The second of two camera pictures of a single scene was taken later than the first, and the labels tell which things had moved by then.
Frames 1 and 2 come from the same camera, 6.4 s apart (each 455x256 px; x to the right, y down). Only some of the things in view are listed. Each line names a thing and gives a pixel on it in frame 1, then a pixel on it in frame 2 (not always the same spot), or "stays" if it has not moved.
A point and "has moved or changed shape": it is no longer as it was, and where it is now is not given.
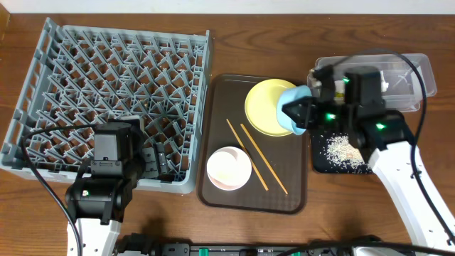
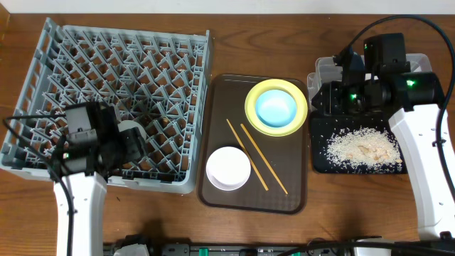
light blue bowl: x=288 y=96 to x=276 y=108
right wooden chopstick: x=264 y=158 stays
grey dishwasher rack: x=79 y=77 stays
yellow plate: x=261 y=107 stays
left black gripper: x=151 y=168 to x=134 y=144
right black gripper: x=306 y=120 to x=330 y=92
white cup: x=229 y=168 has moved or changed shape
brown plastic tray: x=241 y=169 stays
